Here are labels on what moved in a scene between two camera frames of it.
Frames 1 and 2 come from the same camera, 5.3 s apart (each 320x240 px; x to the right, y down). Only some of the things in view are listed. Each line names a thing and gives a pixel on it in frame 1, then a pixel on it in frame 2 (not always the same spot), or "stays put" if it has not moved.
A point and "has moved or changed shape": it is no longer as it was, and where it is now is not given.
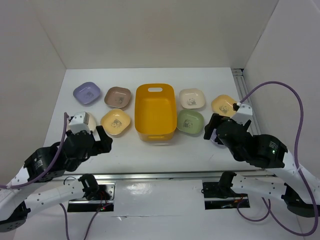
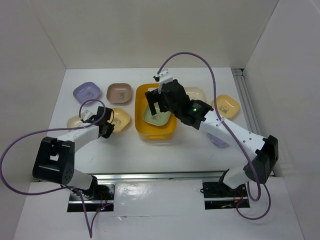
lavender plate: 87,92 stays put
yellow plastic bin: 155,111 stays put
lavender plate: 213,137 stays put
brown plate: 117,97 has moved or changed shape
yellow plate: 115,121 stays put
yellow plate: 223,105 stays put
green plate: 190,121 has moved or changed shape
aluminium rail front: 163,175 stays put
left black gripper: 105,144 -> 109,130
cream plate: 191,98 stays put
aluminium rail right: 242,88 stays put
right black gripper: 214,118 -> 153,96
